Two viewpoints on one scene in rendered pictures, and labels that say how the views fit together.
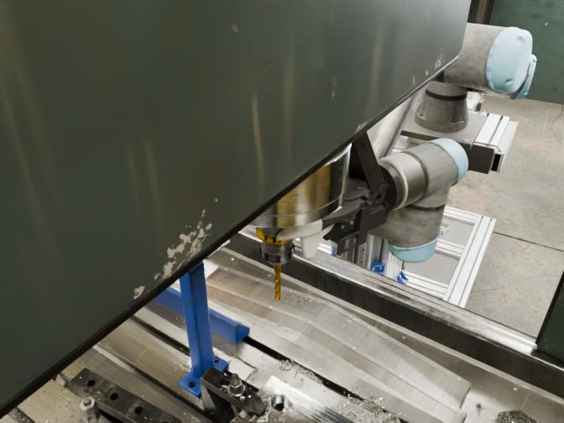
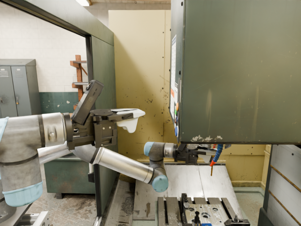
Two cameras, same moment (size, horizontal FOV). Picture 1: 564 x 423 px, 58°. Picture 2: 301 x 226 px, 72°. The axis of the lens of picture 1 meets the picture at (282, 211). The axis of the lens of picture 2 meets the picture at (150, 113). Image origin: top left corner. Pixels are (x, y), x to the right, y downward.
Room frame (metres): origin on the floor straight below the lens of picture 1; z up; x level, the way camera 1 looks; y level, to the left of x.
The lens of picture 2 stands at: (1.25, 0.61, 1.82)
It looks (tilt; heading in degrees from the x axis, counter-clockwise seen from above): 13 degrees down; 237
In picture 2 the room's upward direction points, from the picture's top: straight up
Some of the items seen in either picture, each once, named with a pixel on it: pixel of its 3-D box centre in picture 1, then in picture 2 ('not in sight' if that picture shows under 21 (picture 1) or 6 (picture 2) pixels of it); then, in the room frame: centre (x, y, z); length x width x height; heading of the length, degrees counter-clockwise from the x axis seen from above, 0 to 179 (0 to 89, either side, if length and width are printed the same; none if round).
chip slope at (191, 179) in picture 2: not in sight; (185, 193); (0.13, -0.55, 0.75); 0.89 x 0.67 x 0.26; 146
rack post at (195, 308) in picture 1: (198, 325); not in sight; (0.70, 0.16, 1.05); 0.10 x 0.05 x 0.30; 146
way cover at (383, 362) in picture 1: (302, 347); not in sight; (0.94, -0.05, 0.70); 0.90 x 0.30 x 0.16; 56
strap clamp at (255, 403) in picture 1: (233, 399); not in sight; (0.58, 0.09, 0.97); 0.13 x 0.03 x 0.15; 56
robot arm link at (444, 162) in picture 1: (427, 169); (155, 149); (0.68, -0.22, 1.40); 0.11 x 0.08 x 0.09; 128
